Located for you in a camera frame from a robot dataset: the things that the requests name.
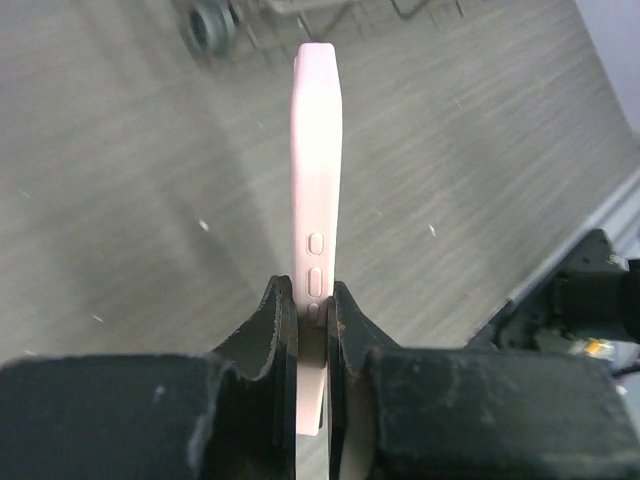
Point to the grey wire dish rack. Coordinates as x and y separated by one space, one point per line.
228 31

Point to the phone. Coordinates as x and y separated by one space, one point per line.
316 140

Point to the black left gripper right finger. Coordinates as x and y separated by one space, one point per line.
469 413

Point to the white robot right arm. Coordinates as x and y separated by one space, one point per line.
588 304

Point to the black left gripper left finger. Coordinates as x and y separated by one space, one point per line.
226 414

